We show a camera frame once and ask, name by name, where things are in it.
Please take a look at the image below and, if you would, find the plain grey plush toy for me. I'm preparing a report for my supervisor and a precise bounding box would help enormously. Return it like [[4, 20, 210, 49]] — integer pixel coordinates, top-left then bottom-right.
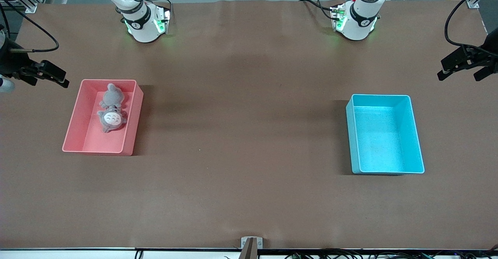
[[99, 83, 126, 110]]

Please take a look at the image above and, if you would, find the grey plush toy white face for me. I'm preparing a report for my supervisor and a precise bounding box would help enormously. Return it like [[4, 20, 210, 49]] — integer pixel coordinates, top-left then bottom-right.
[[96, 105, 128, 134]]

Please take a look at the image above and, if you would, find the pink plastic box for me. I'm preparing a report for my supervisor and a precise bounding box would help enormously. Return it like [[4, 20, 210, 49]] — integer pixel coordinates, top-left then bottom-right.
[[62, 79, 144, 157]]

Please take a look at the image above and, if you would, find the blue plastic box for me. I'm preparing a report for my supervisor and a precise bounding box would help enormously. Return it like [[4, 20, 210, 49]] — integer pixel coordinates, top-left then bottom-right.
[[346, 94, 425, 175]]

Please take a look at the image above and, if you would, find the brown table mat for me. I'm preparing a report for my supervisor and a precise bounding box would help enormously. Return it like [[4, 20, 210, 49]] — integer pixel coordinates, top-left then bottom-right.
[[0, 0, 498, 250]]

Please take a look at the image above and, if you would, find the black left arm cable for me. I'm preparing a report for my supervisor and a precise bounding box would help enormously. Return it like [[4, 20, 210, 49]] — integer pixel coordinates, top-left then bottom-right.
[[445, 0, 498, 51]]

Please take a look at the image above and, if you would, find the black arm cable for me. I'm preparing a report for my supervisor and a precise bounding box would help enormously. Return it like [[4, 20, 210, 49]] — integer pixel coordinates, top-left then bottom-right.
[[445, 0, 498, 51], [0, 0, 60, 53]]

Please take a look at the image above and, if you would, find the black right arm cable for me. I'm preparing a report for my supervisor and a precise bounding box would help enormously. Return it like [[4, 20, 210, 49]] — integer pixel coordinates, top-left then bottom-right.
[[0, 0, 60, 53]]

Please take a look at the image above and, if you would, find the black base cable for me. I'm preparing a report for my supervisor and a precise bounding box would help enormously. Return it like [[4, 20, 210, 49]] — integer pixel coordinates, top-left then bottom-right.
[[145, 0, 174, 20], [299, 0, 336, 20]]

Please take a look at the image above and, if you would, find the silver camera mount bracket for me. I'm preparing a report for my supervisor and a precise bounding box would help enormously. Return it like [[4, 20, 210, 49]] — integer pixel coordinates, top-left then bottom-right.
[[240, 236, 263, 259]]

